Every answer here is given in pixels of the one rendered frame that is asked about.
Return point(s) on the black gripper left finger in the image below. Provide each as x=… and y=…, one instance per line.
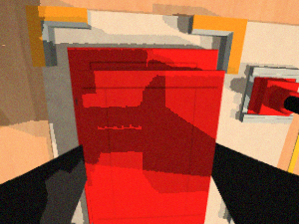
x=47, y=194

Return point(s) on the yellow rectangular outline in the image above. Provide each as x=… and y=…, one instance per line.
x=294, y=155

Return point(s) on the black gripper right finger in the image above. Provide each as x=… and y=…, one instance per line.
x=253, y=191

